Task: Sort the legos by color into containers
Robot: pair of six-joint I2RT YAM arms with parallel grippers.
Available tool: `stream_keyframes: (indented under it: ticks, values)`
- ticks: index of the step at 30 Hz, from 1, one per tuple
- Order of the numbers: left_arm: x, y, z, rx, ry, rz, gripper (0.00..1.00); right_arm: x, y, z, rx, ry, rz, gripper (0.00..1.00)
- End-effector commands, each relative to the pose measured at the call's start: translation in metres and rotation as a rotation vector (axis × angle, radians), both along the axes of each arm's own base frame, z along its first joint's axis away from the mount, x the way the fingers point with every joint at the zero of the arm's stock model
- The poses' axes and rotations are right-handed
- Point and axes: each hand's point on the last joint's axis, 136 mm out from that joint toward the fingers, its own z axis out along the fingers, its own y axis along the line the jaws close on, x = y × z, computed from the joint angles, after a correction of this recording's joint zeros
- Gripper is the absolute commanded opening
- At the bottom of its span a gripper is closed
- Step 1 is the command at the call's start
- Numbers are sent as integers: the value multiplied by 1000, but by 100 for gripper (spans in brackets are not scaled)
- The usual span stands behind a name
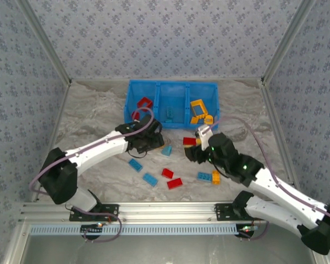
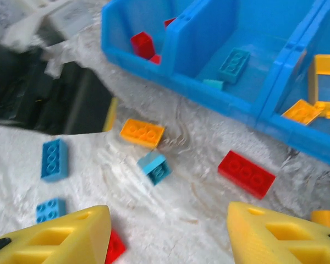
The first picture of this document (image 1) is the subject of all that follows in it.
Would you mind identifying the red lego arch piece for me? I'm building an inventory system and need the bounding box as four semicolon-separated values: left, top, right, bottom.
136;96;154;111

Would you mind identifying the yellow lego window frame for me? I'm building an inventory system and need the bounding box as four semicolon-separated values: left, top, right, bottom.
190;98;209;116

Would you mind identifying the thin aluminium frame rail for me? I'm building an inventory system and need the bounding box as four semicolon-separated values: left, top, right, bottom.
70;78;263;83

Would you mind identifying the thin black gripper wire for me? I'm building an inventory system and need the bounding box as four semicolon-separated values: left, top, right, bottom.
212;162;229;179
125;148;150;160

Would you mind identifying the black controller board with LED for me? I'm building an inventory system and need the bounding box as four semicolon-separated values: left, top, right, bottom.
238;224;259;234
80;223;105;234

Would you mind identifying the wide aluminium frame rail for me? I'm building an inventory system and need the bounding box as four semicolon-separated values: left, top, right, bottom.
19;202;319;224

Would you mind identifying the aluminium frame post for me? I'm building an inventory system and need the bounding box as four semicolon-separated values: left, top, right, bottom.
260;0;317;83

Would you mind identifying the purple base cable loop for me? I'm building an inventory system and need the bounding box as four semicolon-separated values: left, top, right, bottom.
81;215;123;244
238;219;270;242

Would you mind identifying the thin black right gripper wire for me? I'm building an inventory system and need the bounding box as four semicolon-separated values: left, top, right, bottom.
212;162;229;179

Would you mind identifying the slotted pale blue cable duct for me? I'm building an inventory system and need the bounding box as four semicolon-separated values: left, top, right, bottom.
30;224;240;237

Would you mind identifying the thin black left gripper wire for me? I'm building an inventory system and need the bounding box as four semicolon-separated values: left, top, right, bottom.
125;148;150;160

